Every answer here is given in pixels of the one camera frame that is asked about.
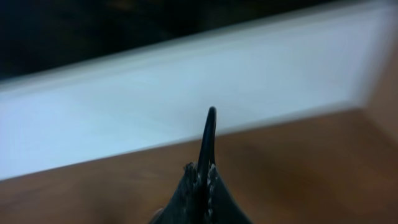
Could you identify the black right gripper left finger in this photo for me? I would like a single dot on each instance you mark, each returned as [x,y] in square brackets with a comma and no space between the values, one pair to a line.
[184,206]

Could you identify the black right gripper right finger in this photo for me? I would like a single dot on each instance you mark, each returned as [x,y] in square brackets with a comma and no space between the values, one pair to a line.
[221,206]

